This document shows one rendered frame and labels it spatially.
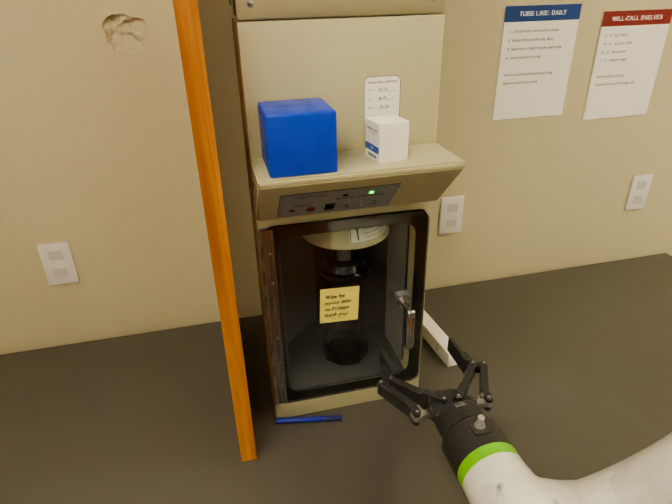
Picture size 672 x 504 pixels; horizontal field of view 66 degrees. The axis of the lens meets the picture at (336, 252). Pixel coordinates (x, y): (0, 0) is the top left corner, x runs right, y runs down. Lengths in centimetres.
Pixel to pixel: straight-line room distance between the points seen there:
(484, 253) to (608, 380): 52
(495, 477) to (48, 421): 93
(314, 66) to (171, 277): 78
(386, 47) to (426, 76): 8
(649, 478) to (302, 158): 59
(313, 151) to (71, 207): 76
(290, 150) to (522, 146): 93
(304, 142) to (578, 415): 83
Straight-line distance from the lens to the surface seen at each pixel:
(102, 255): 141
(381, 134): 79
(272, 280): 93
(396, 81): 87
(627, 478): 77
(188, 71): 73
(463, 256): 160
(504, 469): 76
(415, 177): 81
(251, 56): 82
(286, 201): 80
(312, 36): 83
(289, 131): 73
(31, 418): 133
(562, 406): 125
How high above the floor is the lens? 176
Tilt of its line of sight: 28 degrees down
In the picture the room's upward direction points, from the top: 1 degrees counter-clockwise
